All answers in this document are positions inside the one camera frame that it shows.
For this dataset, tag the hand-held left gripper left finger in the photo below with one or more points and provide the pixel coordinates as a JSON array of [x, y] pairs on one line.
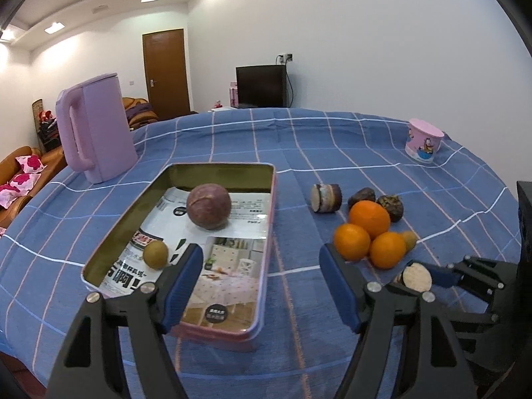
[[189, 274]]

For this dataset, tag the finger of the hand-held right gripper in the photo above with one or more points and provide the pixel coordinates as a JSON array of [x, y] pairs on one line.
[[442, 276], [474, 308]]

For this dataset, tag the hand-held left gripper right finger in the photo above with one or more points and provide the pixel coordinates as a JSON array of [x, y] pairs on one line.
[[336, 282]]

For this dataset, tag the orange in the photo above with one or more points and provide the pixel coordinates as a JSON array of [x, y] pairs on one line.
[[352, 242], [387, 250], [369, 218]]

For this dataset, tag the dark brown water chestnut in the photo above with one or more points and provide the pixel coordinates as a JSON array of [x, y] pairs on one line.
[[394, 208], [360, 195]]

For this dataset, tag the pink metal tin box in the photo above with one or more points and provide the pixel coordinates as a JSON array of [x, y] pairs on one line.
[[220, 174]]

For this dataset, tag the green kiwi fruit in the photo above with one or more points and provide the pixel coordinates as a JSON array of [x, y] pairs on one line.
[[156, 254]]

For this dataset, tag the printed paper liner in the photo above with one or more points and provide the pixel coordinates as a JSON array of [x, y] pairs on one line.
[[232, 282]]

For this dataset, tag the small yellow-green fruit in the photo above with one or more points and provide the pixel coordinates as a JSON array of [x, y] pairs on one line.
[[410, 240]]

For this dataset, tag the purple passion fruit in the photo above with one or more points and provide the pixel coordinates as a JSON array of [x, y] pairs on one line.
[[208, 205]]

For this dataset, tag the blue checked tablecloth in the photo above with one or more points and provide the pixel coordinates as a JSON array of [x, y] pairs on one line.
[[332, 153]]

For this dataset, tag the pink cartoon cup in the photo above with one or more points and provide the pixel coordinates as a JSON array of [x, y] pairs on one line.
[[423, 141]]

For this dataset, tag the lilac electric kettle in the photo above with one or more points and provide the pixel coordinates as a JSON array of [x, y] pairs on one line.
[[104, 133]]

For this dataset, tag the brown leather armchair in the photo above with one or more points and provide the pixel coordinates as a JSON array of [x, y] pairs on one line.
[[135, 116]]

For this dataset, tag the purple blanket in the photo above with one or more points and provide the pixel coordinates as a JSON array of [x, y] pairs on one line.
[[143, 112]]

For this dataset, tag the brown leather sofa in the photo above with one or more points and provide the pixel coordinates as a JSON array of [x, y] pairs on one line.
[[54, 158]]

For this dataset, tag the floral pink cushion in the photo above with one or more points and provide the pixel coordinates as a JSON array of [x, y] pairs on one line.
[[30, 163], [18, 187]]

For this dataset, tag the brown wooden door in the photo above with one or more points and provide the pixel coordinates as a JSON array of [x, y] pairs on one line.
[[166, 75]]

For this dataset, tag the black television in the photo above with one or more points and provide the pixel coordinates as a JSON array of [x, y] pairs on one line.
[[262, 86]]

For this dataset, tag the square ceiling light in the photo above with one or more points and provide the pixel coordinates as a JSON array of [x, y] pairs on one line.
[[55, 28]]

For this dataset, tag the wall power socket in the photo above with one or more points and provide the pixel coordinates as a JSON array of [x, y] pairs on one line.
[[286, 57]]

